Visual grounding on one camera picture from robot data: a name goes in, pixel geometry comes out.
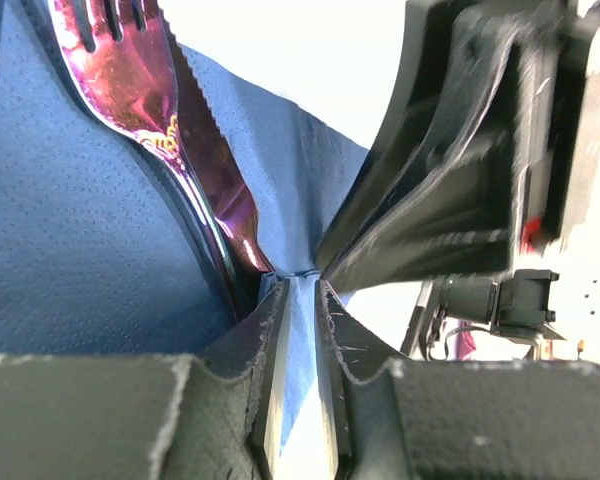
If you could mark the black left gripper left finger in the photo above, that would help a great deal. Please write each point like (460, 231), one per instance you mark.
(214, 415)

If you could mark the purple iridescent fork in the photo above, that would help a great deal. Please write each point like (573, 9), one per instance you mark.
(119, 58)

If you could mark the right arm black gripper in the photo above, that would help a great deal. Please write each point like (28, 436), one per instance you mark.
(440, 193)

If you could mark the dark blue paper napkin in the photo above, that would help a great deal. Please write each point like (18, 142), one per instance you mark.
(93, 258)

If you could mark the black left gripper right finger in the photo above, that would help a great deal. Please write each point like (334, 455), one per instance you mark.
(390, 417)

